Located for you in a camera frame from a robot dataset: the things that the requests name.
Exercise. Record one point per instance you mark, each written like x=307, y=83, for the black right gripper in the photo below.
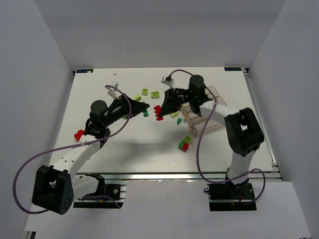
x=173, y=98

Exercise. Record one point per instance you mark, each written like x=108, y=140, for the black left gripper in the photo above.
x=127, y=106

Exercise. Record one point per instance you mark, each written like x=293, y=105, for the green and red lego stack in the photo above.
x=183, y=145

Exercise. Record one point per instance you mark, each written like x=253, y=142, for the small red lego brick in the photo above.
x=157, y=110

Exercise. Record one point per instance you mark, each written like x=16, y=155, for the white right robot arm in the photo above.
x=243, y=130

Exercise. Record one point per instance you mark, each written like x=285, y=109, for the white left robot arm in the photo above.
x=55, y=187

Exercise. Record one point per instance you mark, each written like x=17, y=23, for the lime curved lego brick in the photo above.
x=137, y=98

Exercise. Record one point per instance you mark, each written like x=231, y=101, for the lime 2x2 lego brick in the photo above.
x=174, y=114

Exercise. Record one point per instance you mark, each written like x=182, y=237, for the green curved lego brick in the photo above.
x=145, y=114

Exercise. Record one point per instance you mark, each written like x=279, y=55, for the lime square lego brick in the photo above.
x=145, y=92

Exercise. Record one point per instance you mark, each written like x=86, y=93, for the lime rectangular lego brick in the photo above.
x=155, y=95

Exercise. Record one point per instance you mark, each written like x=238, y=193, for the lime lego near container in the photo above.
x=188, y=139

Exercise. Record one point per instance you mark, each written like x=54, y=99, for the red lego piece left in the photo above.
x=78, y=134

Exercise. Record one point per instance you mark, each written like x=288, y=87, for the blue label sticker left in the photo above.
x=84, y=71

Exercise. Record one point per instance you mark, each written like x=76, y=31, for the blue label sticker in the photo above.
x=84, y=71
x=232, y=69

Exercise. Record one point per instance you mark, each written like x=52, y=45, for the blue label sticker right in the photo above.
x=232, y=69

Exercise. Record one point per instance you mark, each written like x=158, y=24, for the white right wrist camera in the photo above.
x=169, y=81

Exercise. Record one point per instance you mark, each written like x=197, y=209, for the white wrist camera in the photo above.
x=112, y=91
x=169, y=81

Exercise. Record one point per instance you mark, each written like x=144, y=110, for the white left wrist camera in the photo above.
x=112, y=91

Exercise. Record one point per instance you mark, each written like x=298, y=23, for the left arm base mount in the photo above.
x=93, y=191

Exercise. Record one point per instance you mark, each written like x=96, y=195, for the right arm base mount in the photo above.
x=228, y=198

